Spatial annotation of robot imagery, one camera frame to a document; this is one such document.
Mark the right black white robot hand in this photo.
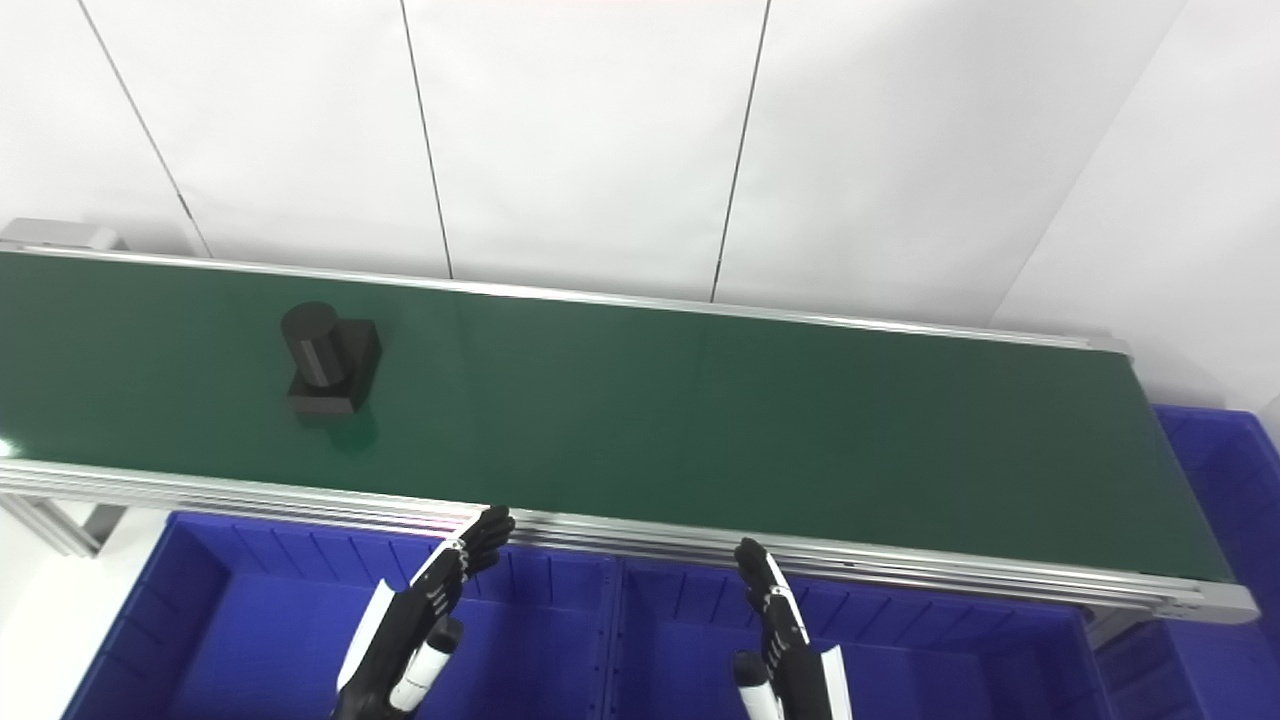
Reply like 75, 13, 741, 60
733, 537, 853, 720

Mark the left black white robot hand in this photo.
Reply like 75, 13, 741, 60
330, 505, 517, 720

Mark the black cylinder block part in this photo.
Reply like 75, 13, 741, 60
280, 302, 383, 417

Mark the blue plastic bin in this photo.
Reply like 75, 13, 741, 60
62, 512, 621, 720
1095, 405, 1280, 720
612, 558, 1116, 720

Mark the green conveyor belt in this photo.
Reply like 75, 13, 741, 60
0, 218, 1261, 626
0, 250, 1233, 581

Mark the aluminium conveyor support leg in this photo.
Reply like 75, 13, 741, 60
1085, 608, 1151, 649
0, 492, 129, 557

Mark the grey conveyor motor box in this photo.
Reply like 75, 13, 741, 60
0, 218, 126, 251

